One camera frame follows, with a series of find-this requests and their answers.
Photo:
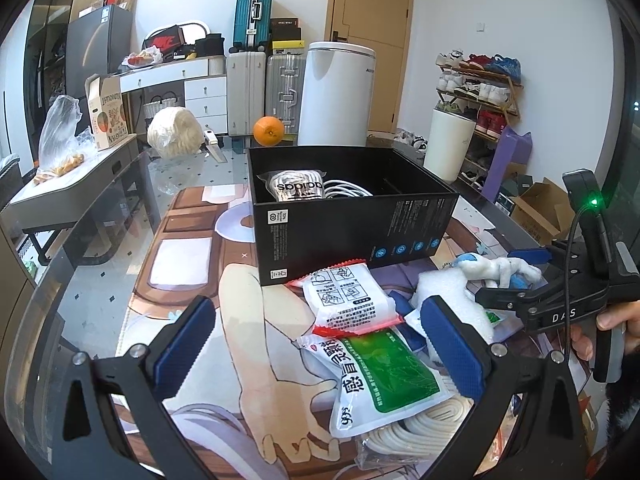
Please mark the dark glass wardrobe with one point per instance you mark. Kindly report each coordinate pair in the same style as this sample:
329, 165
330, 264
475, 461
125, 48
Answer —
50, 35

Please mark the silver suitcase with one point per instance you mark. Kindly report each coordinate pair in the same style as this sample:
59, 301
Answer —
284, 90

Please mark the person's right forearm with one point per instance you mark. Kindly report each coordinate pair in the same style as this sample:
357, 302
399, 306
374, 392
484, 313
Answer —
625, 410

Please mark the small black box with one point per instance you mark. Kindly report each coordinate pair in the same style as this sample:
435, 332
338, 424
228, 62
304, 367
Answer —
286, 29

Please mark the wooden door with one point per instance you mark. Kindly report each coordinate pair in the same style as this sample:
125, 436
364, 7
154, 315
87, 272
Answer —
370, 5

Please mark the grey side table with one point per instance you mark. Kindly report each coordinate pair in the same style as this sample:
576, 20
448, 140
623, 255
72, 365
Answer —
75, 195

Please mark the wooden shoe rack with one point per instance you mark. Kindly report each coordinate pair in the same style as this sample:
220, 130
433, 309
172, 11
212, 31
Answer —
482, 95

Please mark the black white sneakers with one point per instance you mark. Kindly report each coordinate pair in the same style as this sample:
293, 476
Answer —
410, 140

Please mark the printed table mat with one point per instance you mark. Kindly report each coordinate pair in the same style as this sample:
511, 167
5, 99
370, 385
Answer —
250, 310

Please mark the green white medicine packet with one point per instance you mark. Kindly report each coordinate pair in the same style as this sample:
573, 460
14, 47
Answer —
380, 380

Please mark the orange fruit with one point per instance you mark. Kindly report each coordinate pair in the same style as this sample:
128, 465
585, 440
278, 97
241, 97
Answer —
269, 131

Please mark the white foam piece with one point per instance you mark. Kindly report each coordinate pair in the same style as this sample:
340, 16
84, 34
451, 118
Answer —
440, 285

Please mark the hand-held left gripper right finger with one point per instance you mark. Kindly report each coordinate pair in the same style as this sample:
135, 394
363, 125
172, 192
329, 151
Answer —
450, 340

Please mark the black white sock packet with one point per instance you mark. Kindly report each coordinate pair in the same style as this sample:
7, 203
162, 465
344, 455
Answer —
295, 187

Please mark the grey refrigerator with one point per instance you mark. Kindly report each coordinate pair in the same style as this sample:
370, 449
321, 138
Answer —
97, 45

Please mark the person's right hand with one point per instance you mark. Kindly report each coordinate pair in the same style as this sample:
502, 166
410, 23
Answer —
617, 317

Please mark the woven basket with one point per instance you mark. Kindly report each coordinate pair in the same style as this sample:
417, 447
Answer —
160, 106

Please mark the white red packet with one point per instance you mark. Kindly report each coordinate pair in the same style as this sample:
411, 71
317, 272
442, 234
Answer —
350, 300

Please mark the black cardboard box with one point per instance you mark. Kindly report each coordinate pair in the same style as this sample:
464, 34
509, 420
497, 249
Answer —
325, 240

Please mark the plastic bag of food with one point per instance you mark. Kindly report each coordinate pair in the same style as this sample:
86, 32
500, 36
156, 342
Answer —
141, 59

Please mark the white blue plush toy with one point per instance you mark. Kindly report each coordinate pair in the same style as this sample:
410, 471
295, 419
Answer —
500, 270

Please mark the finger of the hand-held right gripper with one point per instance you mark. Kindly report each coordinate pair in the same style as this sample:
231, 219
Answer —
505, 297
530, 256

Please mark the printed fruit carton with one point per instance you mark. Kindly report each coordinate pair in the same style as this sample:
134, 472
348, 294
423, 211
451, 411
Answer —
107, 115

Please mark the white desk with drawers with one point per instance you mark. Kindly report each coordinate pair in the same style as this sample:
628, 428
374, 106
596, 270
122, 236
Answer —
200, 92

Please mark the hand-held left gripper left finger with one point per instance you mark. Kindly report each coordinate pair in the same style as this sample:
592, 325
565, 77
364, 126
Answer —
185, 345

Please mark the teal suitcase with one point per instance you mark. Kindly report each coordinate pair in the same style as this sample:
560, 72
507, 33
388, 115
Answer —
252, 15

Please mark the white wrapped bundle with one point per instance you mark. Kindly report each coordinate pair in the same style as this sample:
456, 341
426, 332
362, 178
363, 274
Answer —
172, 132

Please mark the white cylindrical appliance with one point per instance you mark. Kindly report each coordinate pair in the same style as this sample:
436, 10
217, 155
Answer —
335, 95

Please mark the white oval mirror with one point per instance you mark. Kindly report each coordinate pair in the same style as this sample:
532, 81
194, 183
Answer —
195, 27

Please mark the yellow black flat box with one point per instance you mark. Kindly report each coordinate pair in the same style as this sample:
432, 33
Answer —
287, 47

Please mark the red black shoe bag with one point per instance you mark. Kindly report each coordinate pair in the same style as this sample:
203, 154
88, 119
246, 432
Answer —
162, 42

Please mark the white suitcase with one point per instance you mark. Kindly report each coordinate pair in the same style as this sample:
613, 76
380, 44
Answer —
245, 92

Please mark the clear plastic bag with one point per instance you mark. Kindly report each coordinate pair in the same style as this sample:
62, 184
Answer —
60, 135

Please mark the open brown cardboard box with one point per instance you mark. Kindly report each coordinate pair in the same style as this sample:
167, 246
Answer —
540, 212

